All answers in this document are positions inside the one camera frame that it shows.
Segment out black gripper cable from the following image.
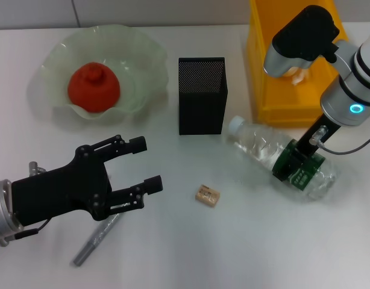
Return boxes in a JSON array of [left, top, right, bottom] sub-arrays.
[[0, 218, 52, 246], [310, 126, 370, 155]]

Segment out small beige eraser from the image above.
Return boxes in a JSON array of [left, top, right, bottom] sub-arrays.
[[194, 184, 221, 208]]

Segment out clear green-label water bottle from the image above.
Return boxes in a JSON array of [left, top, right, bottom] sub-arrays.
[[225, 116, 339, 202]]

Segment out white paper ball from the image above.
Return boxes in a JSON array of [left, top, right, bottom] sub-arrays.
[[280, 66, 311, 87]]

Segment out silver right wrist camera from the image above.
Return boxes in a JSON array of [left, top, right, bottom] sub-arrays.
[[262, 5, 340, 79]]

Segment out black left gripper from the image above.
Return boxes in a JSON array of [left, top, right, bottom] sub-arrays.
[[11, 134, 164, 227]]

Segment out black mesh pen holder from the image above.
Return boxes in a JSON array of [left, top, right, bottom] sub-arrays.
[[177, 56, 228, 135]]

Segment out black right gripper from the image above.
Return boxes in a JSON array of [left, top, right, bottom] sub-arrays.
[[271, 113, 342, 182]]

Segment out silver glitter pen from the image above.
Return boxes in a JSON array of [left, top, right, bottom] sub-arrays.
[[71, 212, 121, 267]]

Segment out pale green glass fruit plate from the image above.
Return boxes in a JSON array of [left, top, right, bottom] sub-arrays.
[[40, 23, 169, 121]]

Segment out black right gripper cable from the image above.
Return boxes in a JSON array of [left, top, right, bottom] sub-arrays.
[[310, 126, 370, 155]]

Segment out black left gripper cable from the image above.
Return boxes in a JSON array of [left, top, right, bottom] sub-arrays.
[[0, 218, 52, 246]]

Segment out yellow plastic bin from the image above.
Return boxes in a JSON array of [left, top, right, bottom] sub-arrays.
[[245, 0, 351, 129]]

